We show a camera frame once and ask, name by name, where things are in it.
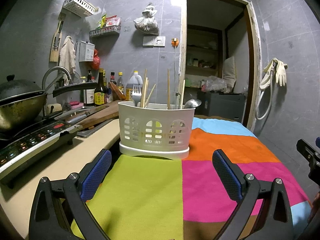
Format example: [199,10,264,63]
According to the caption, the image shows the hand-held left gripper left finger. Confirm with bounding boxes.
[29,149,112,240]

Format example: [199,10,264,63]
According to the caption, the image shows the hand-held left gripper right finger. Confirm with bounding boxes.
[212,149,294,240]

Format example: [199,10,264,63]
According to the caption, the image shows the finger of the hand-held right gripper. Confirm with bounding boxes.
[296,137,320,181]

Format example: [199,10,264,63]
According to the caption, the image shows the metal spoon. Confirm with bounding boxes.
[184,99,202,110]

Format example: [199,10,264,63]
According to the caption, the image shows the white plastic utensil basket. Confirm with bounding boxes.
[118,100,196,161]

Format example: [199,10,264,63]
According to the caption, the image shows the metal fork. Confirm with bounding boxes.
[132,84,143,107]

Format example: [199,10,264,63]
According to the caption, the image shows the colourful patchwork cloth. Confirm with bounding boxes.
[71,115,313,240]

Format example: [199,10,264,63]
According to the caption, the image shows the wooden cutting board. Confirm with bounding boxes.
[66,106,121,131]

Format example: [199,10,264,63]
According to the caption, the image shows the kitchen cleaver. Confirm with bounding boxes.
[47,105,111,125]

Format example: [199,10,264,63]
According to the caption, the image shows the dark grey cabinet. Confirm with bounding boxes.
[197,91,247,123]

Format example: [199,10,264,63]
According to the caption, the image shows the induction cooker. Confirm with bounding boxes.
[0,120,83,188]

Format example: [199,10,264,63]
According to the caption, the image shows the yellow sponge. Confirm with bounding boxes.
[44,104,63,116]

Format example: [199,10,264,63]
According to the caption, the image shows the dark bottle yellow label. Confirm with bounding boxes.
[93,68,108,106]

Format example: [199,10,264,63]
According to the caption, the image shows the dark bottle white label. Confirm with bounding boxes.
[82,70,97,106]

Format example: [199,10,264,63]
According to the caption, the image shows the brown wooden block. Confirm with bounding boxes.
[109,82,127,101]

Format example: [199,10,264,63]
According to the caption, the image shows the cream rubber gloves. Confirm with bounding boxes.
[260,57,288,87]

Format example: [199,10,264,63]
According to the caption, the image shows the crumpled clear plastic bag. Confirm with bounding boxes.
[201,76,228,94]

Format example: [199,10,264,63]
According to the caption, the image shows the brown oil jug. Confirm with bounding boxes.
[125,71,144,101]

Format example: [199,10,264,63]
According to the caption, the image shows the small bottle yellow cap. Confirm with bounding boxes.
[116,72,125,95]

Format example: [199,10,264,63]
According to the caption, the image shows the grey pillow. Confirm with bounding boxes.
[222,56,237,88]

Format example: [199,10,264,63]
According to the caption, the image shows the curved metal faucet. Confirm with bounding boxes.
[41,66,72,93]

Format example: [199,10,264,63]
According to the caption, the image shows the red plastic bag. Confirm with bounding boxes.
[90,49,101,71]

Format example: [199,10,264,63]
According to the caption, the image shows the black wok lid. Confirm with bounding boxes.
[0,74,43,101]

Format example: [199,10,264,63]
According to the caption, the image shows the beige towel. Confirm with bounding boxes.
[58,36,76,75]

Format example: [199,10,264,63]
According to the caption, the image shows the wooden shelf unit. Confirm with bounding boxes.
[186,24,223,88]

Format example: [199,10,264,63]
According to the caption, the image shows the wooden knife holder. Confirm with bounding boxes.
[49,12,66,63]

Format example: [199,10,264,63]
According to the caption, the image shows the green snack packet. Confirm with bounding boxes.
[96,14,107,29]

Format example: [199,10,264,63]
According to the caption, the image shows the red snack packet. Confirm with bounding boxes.
[106,15,121,28]

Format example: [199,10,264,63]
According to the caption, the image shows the hanging clear plastic bag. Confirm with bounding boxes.
[133,3,160,35]

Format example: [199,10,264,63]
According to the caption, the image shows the white hose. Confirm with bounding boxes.
[255,62,276,121]

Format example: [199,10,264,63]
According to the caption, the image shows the black-handled wok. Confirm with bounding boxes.
[0,82,98,133]

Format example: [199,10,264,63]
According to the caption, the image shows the worn door frame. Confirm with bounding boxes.
[178,0,263,133]

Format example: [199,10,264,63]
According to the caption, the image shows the white wall box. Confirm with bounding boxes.
[79,41,96,63]

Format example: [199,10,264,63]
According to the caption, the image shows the grey wall shelf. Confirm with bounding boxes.
[89,26,121,39]

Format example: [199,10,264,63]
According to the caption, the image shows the white wall socket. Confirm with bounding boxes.
[143,36,166,48]

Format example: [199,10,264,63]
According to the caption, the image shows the white slotted wall basket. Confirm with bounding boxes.
[62,0,97,18]

